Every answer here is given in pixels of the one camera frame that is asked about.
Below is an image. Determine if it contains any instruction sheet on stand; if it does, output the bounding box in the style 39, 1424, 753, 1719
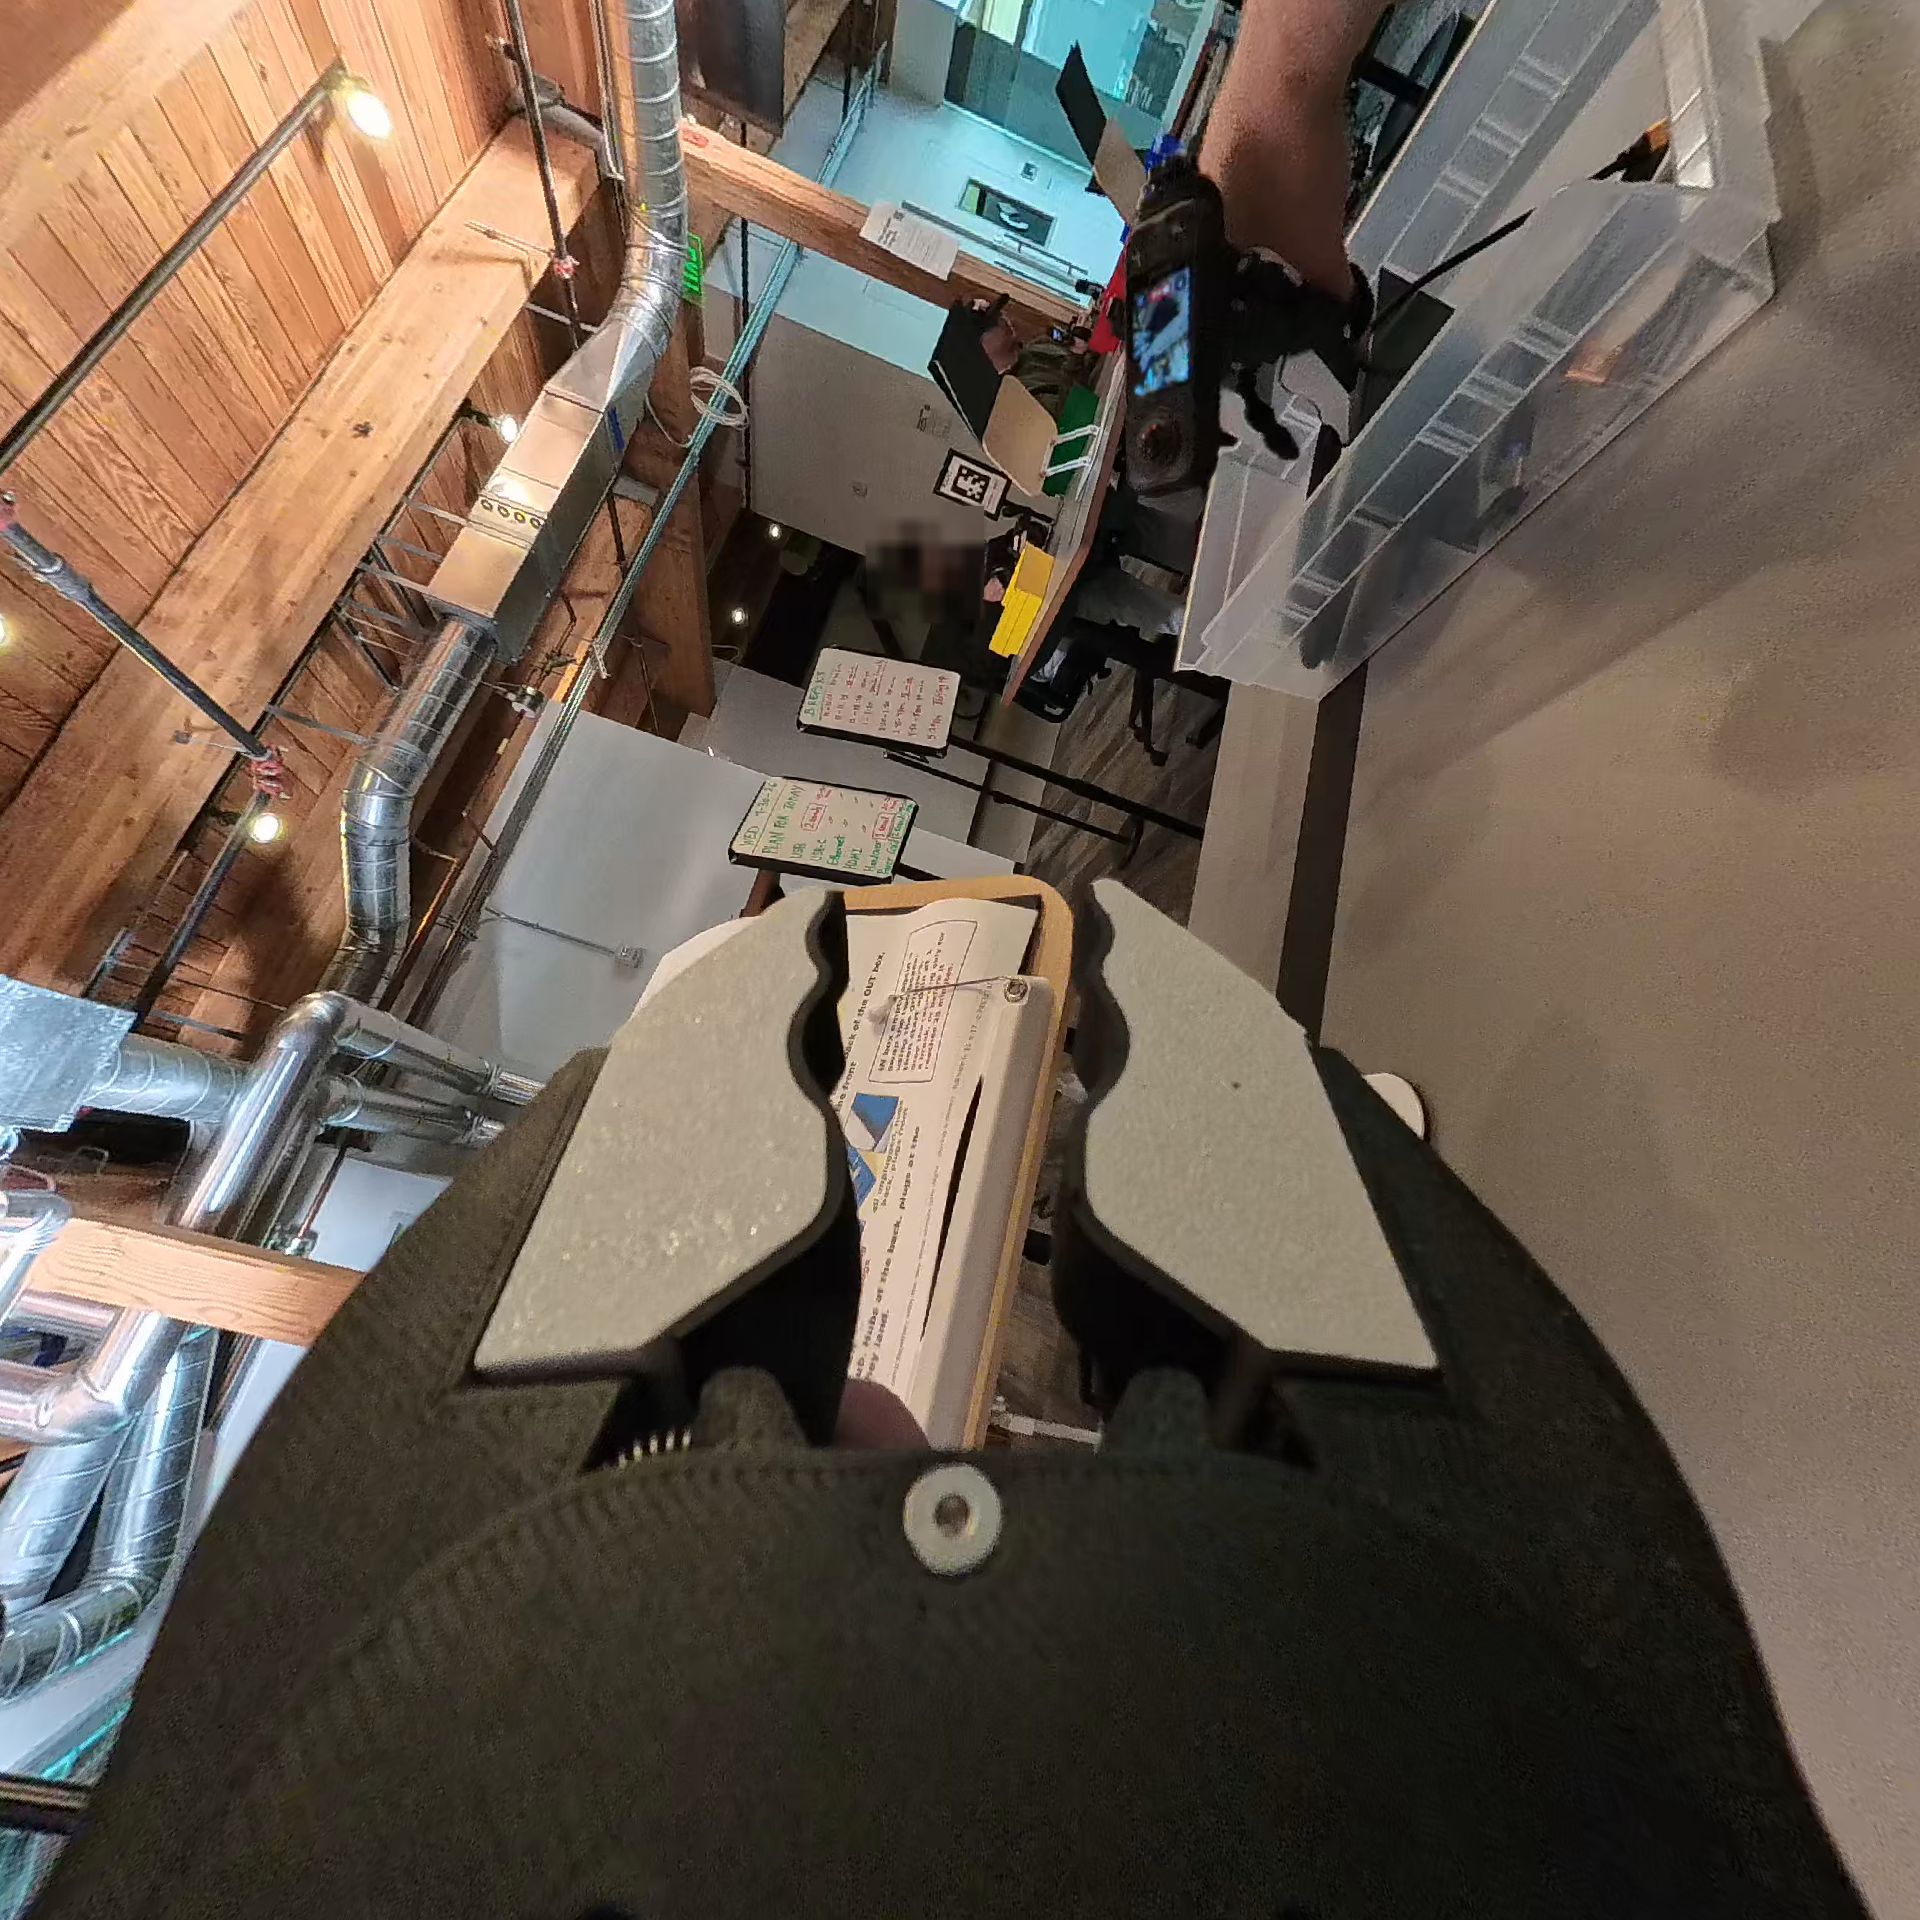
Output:
834, 870, 1077, 1443

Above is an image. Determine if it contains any printed instruction sheet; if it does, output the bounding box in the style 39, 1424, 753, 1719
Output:
841, 893, 1039, 1409

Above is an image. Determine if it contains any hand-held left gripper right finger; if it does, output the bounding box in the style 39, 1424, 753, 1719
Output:
1063, 877, 1442, 1436

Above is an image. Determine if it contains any handwritten whiteboard sign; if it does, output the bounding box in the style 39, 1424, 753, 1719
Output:
797, 647, 967, 757
730, 772, 922, 888

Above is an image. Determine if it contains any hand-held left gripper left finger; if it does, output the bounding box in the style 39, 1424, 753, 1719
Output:
473, 892, 855, 1436

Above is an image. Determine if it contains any clear plastic organizer box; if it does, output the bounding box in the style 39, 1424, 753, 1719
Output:
1176, 0, 1779, 701

